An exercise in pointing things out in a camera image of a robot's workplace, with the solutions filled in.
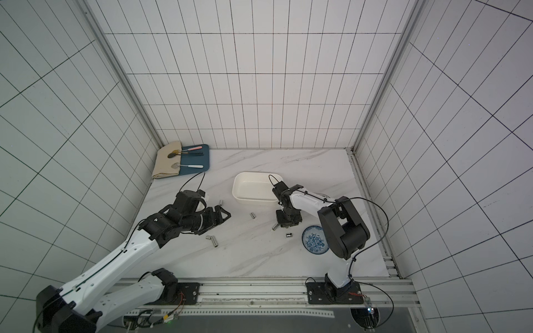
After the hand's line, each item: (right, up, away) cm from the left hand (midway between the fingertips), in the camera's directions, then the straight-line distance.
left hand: (220, 223), depth 76 cm
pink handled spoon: (-27, +32, +44) cm, 60 cm away
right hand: (+23, -5, +15) cm, 28 cm away
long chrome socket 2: (+21, -5, +12) cm, 25 cm away
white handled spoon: (-33, +22, +36) cm, 53 cm away
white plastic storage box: (+11, +10, +25) cm, 29 cm away
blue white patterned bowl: (+37, -10, +9) cm, 40 cm away
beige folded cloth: (-40, +21, +35) cm, 57 cm away
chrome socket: (-5, +4, +22) cm, 23 cm away
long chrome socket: (-5, -10, +9) cm, 15 cm away
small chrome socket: (-8, -9, +10) cm, 15 cm away
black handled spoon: (-37, +28, +41) cm, 62 cm away
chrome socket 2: (+10, -1, +17) cm, 20 cm away
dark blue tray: (-25, +25, +39) cm, 53 cm away
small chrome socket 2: (+27, -8, +11) cm, 30 cm away
